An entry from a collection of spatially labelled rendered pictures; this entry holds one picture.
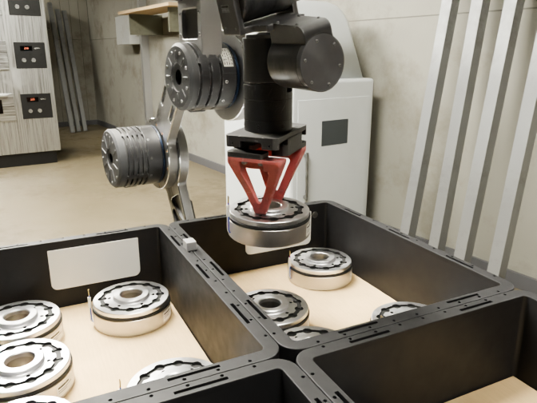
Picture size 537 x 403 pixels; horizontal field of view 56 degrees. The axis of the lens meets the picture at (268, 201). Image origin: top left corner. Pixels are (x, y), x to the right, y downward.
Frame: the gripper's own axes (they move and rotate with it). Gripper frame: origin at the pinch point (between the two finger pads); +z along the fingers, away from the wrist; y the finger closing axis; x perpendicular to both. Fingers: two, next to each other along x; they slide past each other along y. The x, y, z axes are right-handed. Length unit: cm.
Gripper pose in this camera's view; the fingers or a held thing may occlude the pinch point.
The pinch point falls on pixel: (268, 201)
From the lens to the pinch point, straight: 63.7
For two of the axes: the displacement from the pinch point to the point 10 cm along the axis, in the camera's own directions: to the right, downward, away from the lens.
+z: 0.0, 9.5, 3.2
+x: -9.2, -1.2, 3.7
